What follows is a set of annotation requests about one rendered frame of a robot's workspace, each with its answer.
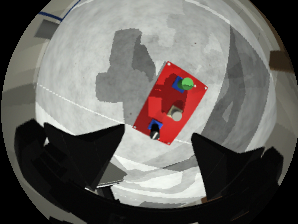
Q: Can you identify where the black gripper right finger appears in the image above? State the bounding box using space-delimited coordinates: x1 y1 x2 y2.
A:
190 133 265 201

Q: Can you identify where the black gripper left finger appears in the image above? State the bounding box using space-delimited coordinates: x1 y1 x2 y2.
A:
43 123 125 192

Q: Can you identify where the red circuit board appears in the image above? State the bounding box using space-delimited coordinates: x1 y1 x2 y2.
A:
132 61 208 145

